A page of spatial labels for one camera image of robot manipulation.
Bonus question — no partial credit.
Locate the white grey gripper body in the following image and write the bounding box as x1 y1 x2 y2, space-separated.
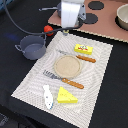
61 2 86 28

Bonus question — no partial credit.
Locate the yellow toy butter block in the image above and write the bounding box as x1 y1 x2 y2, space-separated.
74 44 93 55

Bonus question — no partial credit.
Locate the yellow toy cheese wedge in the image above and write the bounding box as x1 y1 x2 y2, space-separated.
57 87 78 103

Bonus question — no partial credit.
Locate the white toy fish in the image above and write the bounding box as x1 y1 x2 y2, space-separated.
43 85 53 109

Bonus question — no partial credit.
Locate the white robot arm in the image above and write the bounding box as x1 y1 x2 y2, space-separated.
61 0 86 29

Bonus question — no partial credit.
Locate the grey toy saucepan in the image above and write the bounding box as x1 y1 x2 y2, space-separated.
39 3 61 17

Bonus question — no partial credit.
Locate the red toy tomato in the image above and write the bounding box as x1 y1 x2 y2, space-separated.
44 25 53 36

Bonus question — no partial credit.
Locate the brown toy stove top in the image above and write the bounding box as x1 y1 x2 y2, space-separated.
47 0 128 44

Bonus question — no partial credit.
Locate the beige toy bowl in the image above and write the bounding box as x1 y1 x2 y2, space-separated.
117 4 128 30

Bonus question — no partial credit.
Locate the round wooden plate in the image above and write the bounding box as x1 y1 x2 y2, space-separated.
54 55 81 78

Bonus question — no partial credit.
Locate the woven beige placemat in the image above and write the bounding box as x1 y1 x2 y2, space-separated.
12 32 112 128

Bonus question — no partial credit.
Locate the toy knife orange handle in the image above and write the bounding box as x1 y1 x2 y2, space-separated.
57 49 97 64

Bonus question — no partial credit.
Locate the grey two-handled toy pot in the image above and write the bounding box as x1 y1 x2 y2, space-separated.
15 35 46 60

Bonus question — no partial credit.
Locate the toy fork orange handle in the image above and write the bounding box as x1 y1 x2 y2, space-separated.
43 70 84 89

